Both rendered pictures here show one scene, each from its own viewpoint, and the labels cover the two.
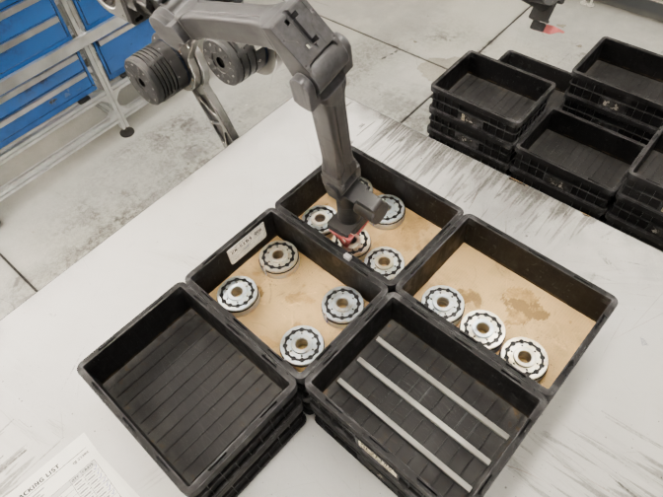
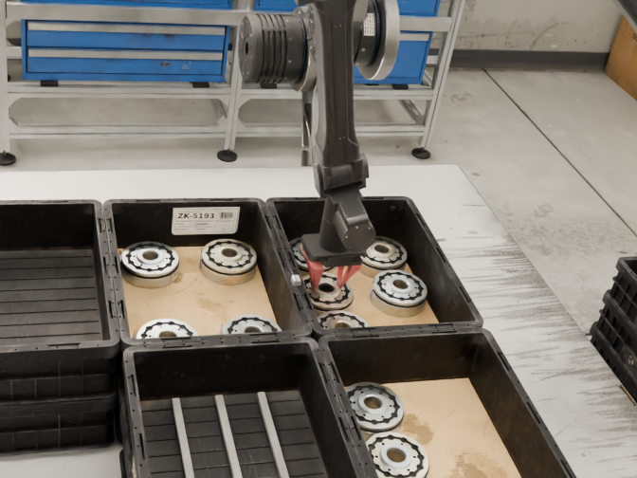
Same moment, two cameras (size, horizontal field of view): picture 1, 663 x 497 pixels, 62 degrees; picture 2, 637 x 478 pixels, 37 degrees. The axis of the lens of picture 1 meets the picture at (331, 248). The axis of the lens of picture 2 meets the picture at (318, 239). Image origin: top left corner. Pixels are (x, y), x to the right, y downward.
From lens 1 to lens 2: 0.70 m
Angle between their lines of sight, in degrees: 25
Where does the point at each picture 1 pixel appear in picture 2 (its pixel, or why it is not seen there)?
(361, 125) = (472, 232)
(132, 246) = (100, 191)
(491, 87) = not seen: outside the picture
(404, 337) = (294, 414)
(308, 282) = (239, 302)
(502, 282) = (477, 442)
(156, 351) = (17, 260)
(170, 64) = (287, 42)
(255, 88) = not seen: hidden behind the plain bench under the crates
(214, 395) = (31, 330)
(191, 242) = not seen: hidden behind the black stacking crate
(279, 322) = (168, 315)
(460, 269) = (434, 398)
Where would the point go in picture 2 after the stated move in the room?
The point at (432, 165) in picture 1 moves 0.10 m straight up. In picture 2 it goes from (526, 316) to (538, 278)
